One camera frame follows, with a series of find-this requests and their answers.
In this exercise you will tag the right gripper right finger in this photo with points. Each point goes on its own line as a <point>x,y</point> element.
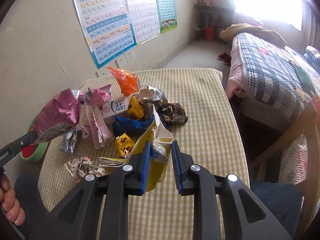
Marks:
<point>224,207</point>

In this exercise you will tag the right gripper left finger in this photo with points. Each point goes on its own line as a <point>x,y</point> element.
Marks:
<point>97,207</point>

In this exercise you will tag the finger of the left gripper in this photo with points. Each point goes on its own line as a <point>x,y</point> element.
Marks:
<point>12,149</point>

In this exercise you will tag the large pink foil bag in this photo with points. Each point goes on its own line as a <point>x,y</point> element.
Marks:
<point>58,117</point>

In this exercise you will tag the pink white long wrapper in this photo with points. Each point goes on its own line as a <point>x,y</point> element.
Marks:
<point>100,133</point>

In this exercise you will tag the small pink foil wrapper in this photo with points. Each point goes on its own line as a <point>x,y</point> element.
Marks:
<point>98,96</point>

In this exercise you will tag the blue foil snack bag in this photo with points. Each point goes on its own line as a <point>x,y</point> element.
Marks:
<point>123,125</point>

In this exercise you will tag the yellow white paper carton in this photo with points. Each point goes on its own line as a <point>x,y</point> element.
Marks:
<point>154,146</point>

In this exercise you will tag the green red trash bin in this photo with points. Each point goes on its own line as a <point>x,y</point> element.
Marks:
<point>35,154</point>

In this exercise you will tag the person's left hand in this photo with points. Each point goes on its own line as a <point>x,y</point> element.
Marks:
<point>10,204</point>

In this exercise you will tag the crumpled paper ball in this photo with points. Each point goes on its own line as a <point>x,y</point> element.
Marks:
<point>79,168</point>

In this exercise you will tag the wooden chair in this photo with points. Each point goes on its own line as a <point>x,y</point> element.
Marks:
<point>298,149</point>

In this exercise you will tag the small yellow snack packet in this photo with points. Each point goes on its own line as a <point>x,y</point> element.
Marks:
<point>124,145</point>

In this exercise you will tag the checkered yellow tablecloth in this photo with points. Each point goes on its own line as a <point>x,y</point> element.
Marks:
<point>210,136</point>

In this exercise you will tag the white blue milk carton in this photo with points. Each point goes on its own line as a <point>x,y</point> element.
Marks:
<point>115,108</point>

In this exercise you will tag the brown chocolate wrapper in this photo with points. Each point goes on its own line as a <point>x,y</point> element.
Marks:
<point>170,113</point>

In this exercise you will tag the bed with plaid quilt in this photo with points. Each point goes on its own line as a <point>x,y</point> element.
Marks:
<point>275,84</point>

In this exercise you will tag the orange plastic snack bag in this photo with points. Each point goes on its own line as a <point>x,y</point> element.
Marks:
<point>128,82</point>

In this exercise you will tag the red slippers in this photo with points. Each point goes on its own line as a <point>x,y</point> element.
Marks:
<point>225,58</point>

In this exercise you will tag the tan blanket on bed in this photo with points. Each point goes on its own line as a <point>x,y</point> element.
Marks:
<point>270,36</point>

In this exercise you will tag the dark shelf unit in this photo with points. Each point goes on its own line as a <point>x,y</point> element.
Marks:
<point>211,20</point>

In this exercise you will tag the green blue number poster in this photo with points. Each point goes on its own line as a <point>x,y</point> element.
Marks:
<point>167,15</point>

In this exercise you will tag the white wall socket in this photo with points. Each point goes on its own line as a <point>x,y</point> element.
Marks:
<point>125,58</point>

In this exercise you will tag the blue pinyin wall poster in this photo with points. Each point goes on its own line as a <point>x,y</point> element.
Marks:
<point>107,28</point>

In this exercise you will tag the white chart wall poster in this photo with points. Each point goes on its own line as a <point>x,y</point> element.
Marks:
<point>144,19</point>

